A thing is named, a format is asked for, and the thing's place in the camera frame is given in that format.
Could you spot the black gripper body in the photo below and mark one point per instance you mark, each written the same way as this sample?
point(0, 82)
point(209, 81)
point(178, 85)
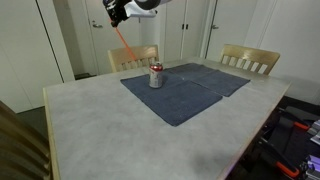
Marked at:
point(116, 6)

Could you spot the red plastic straw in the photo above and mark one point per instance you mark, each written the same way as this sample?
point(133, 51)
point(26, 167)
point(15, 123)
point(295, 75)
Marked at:
point(125, 44)

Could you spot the red and silver soda can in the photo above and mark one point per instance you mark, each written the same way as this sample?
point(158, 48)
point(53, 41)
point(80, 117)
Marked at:
point(156, 78)

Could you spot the light wooden slat-back chair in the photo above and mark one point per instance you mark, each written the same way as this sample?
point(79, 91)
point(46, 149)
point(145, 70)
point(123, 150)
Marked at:
point(146, 52)
point(20, 150)
point(248, 51)

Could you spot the white double-door closet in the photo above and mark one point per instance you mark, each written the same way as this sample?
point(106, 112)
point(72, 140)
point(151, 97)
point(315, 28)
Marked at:
point(173, 36)

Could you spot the black closet door latch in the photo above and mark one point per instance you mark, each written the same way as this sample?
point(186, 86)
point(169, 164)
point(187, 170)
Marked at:
point(187, 26)
point(183, 26)

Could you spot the dark blue cloth mat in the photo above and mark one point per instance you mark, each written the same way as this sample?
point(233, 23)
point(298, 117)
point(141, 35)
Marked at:
point(213, 78)
point(180, 100)

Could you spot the black and orange bar clamp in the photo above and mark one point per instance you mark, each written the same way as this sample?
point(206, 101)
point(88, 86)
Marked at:
point(286, 169)
point(300, 126)

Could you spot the short aluminium profile blocks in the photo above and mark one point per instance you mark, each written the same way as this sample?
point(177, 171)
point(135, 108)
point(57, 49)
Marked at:
point(311, 168)

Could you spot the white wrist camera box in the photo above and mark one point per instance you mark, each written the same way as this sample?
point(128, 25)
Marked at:
point(141, 9)

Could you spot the long aluminium profile rail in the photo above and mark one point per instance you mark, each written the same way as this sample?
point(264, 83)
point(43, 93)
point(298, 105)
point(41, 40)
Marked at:
point(315, 131)

